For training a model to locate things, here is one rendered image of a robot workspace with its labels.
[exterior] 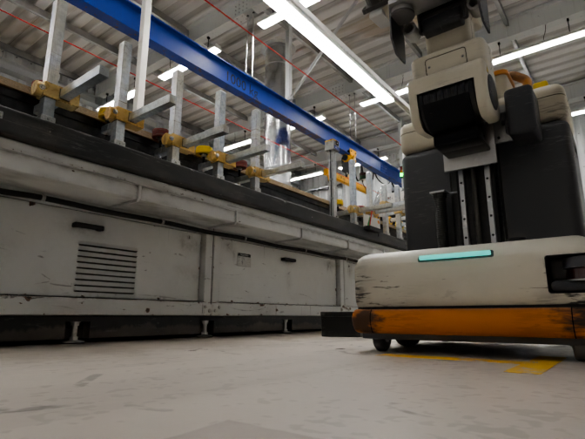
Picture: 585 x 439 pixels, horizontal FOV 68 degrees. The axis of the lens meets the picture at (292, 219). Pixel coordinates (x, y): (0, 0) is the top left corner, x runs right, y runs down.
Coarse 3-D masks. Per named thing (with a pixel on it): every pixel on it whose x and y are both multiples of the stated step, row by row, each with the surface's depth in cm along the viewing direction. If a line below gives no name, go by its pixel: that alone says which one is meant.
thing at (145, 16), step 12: (144, 0) 299; (144, 12) 296; (144, 24) 294; (144, 36) 293; (144, 48) 291; (348, 48) 392; (144, 60) 290; (360, 60) 409; (144, 72) 289; (372, 72) 427; (144, 84) 287; (384, 84) 447; (144, 96) 286; (396, 96) 470; (408, 108) 496
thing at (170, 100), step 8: (168, 96) 148; (152, 104) 154; (160, 104) 151; (168, 104) 149; (176, 104) 150; (136, 112) 160; (144, 112) 156; (152, 112) 156; (136, 120) 162; (104, 128) 172
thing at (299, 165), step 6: (294, 162) 208; (300, 162) 206; (276, 168) 214; (282, 168) 212; (288, 168) 210; (294, 168) 208; (300, 168) 208; (264, 174) 219; (270, 174) 217; (276, 174) 217; (234, 180) 231; (240, 180) 228; (246, 180) 227
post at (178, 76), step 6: (174, 72) 186; (180, 72) 186; (174, 78) 185; (180, 78) 186; (174, 84) 185; (180, 84) 185; (174, 90) 184; (180, 90) 185; (180, 96) 185; (180, 102) 184; (174, 108) 182; (180, 108) 184; (174, 114) 181; (180, 114) 183; (174, 120) 180; (180, 120) 183; (174, 126) 180; (180, 126) 182; (174, 132) 179; (168, 150) 179; (174, 150) 178; (168, 156) 178; (174, 156) 178
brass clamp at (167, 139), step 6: (162, 138) 178; (168, 138) 176; (174, 138) 178; (180, 138) 180; (168, 144) 177; (174, 144) 178; (180, 144) 180; (180, 150) 183; (186, 150) 183; (192, 150) 185
